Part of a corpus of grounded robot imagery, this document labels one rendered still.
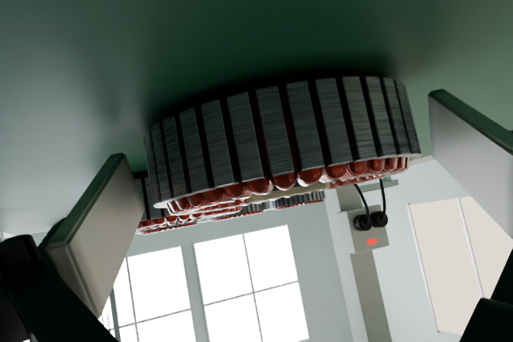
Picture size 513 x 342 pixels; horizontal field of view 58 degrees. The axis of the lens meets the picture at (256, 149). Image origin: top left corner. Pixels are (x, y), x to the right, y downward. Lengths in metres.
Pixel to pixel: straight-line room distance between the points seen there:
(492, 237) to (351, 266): 4.65
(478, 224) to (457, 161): 5.54
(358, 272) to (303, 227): 6.42
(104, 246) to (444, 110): 0.13
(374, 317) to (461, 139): 0.91
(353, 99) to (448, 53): 0.04
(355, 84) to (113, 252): 0.10
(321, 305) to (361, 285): 6.58
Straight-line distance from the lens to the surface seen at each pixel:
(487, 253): 5.75
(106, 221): 0.17
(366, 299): 1.06
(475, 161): 0.17
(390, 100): 0.17
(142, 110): 0.17
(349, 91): 0.15
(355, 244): 0.99
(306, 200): 0.87
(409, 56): 0.17
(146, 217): 0.32
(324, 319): 7.67
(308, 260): 7.48
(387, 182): 3.96
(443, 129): 0.19
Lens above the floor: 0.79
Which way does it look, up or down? 8 degrees down
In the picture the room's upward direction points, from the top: 169 degrees clockwise
